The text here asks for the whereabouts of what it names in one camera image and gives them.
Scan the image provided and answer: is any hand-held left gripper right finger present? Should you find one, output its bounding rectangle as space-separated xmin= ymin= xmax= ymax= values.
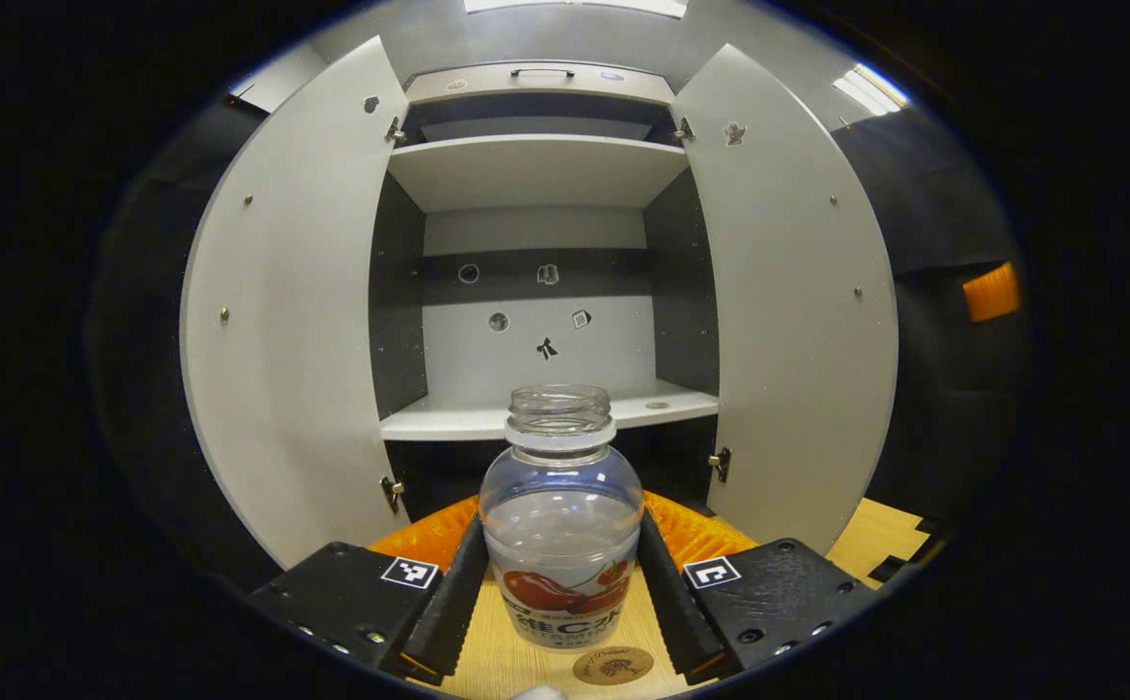
xmin=636 ymin=489 xmax=879 ymax=684

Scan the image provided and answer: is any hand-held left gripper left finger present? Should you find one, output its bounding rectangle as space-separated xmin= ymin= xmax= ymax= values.
xmin=250 ymin=496 xmax=490 ymax=682

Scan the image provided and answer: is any round brown coaster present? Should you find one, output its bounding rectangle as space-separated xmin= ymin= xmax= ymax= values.
xmin=573 ymin=646 xmax=654 ymax=686

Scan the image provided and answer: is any clear plastic bottle red label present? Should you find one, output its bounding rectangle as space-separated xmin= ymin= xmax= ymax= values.
xmin=478 ymin=384 xmax=646 ymax=651

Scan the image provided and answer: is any light grey cabinet door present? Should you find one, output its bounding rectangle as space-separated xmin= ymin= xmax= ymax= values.
xmin=180 ymin=36 xmax=412 ymax=571
xmin=669 ymin=43 xmax=900 ymax=556

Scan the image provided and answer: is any grey white cabinet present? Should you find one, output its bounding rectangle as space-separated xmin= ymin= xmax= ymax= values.
xmin=369 ymin=60 xmax=722 ymax=521

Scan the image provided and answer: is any beige cabinet drawer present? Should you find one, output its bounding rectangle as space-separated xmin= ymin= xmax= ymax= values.
xmin=404 ymin=61 xmax=677 ymax=108

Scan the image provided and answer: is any black backdrop cloth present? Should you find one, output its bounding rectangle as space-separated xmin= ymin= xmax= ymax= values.
xmin=88 ymin=92 xmax=1028 ymax=594

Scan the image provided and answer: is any small ceiling light panel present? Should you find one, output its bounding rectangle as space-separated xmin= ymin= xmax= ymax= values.
xmin=832 ymin=63 xmax=911 ymax=118

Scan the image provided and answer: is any large ceiling light panel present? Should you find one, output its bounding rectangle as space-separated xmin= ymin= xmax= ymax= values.
xmin=463 ymin=0 xmax=690 ymax=18

